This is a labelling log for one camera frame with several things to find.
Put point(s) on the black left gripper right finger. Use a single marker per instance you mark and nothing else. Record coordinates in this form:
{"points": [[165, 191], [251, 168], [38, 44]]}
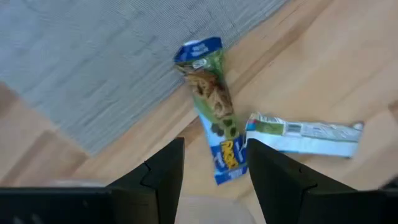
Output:
{"points": [[273, 186]]}

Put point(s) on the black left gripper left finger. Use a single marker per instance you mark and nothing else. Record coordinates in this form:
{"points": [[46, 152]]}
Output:
{"points": [[158, 193]]}

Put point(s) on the dark blue green granola bar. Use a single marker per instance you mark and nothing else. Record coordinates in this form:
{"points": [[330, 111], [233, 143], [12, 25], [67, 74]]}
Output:
{"points": [[214, 102]]}

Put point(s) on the clear plastic bin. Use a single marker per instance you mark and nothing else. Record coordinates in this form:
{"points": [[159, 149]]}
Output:
{"points": [[214, 211]]}

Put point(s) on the grey woven table mat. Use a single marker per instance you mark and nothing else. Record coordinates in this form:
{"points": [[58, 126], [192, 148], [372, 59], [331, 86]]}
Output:
{"points": [[93, 62]]}

